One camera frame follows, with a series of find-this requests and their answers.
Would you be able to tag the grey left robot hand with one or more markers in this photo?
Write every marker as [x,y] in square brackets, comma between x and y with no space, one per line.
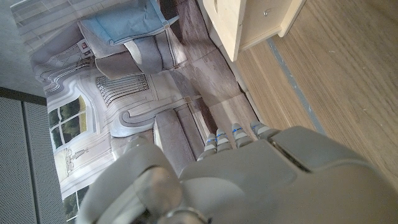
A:
[264,186]

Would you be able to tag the light wooden drawer box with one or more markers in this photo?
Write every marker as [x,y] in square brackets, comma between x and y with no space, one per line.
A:
[230,25]

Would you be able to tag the printed living room backdrop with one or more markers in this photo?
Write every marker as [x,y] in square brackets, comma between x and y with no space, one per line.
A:
[140,93]

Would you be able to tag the dark grey partition panel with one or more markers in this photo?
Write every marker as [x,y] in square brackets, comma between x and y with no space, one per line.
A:
[21,161]

